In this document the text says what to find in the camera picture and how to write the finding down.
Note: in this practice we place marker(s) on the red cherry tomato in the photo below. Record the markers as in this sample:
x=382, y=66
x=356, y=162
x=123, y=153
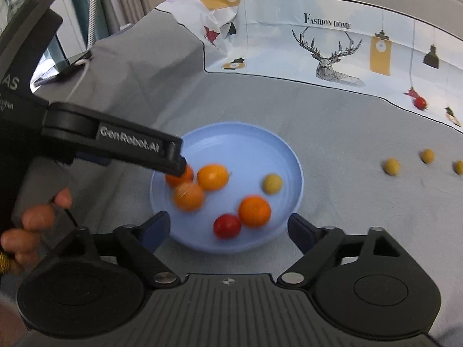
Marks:
x=227, y=226

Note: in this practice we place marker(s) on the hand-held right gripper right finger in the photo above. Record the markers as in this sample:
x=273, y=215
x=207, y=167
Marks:
x=302, y=233

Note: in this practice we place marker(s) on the orange-red cherry tomato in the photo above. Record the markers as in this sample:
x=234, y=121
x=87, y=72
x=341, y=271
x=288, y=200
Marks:
x=176, y=181

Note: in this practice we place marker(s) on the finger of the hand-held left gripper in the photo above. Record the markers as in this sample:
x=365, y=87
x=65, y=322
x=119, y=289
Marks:
x=144, y=148

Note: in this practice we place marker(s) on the black smartphone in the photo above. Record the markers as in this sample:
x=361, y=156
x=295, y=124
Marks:
x=61, y=70

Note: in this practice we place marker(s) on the small orange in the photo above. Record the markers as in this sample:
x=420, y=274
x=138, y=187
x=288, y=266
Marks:
x=188, y=196
x=255, y=211
x=213, y=177

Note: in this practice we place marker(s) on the printed white pillow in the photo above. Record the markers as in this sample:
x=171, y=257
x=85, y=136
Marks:
x=217, y=3

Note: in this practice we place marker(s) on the grey pillow blue edge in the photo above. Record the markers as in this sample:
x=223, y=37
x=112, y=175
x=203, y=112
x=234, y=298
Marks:
x=137, y=79

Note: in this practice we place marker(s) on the grey deer print bedspread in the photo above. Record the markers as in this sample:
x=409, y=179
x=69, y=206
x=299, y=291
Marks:
x=343, y=206

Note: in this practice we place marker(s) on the person's left hand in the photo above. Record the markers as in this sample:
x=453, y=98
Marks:
x=36, y=218

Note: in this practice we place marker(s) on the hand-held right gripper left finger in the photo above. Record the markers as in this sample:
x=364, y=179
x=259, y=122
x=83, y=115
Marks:
x=157, y=226

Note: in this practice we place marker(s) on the blue plate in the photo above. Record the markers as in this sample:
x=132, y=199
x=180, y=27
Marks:
x=231, y=151

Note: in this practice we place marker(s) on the small green fruit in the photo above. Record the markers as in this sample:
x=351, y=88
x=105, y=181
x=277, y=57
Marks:
x=272, y=183
x=391, y=166
x=459, y=168
x=428, y=156

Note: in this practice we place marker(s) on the grey curtain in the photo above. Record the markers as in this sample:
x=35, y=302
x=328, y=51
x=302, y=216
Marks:
x=123, y=0

